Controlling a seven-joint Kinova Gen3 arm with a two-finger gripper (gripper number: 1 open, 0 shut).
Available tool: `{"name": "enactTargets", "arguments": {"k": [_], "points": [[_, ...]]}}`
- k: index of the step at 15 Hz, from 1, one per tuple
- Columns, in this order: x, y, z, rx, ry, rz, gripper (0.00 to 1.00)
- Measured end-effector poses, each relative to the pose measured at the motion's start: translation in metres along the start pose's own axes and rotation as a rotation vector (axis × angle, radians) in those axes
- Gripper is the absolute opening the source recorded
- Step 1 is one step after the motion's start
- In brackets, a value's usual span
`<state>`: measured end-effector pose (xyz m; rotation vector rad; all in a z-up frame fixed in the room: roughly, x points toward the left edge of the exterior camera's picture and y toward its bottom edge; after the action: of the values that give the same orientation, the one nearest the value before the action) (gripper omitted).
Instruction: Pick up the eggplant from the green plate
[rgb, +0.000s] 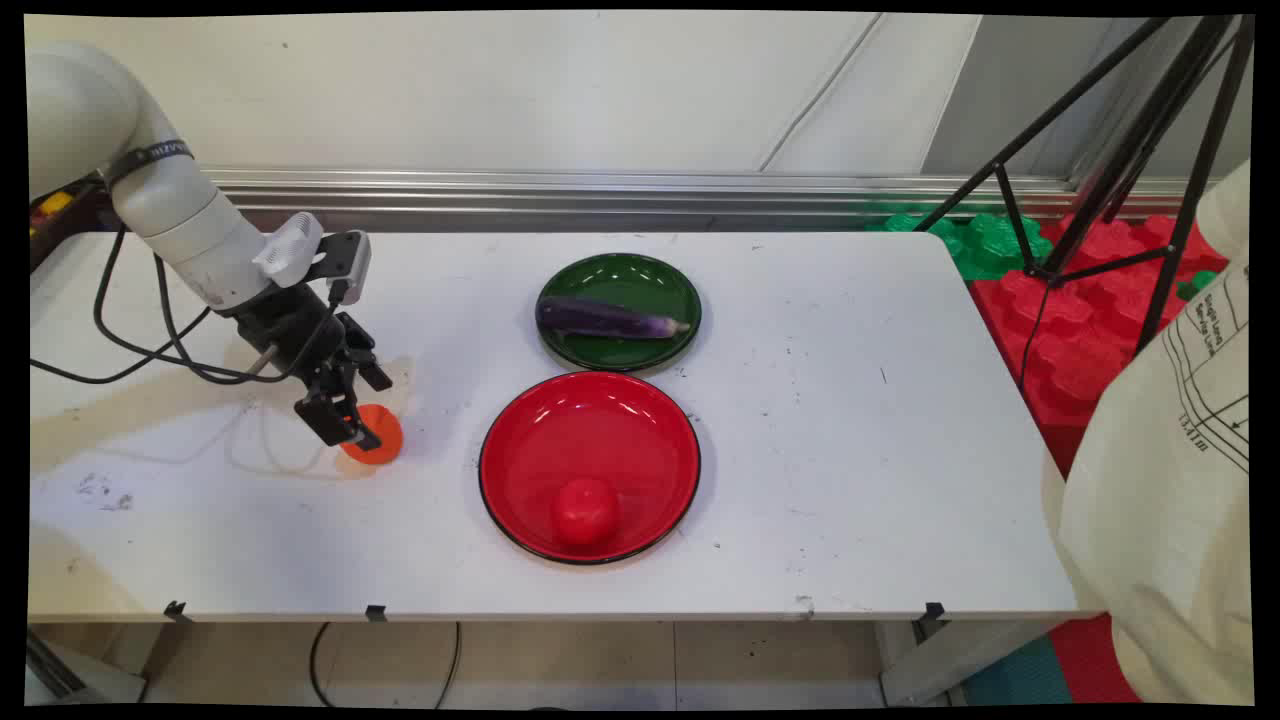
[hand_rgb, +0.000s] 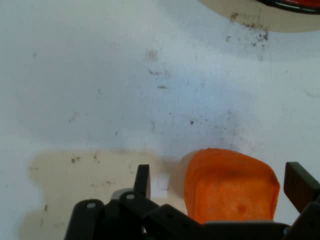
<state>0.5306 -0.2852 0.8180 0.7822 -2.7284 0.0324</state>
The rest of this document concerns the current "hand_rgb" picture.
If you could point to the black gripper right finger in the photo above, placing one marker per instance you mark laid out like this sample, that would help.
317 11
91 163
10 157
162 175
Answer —
301 185

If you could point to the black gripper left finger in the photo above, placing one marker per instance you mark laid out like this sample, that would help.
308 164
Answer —
140 197

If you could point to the orange carrot piece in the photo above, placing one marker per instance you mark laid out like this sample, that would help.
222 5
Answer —
232 190

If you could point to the red plate with black rim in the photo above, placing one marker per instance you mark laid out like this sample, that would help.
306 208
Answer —
292 3

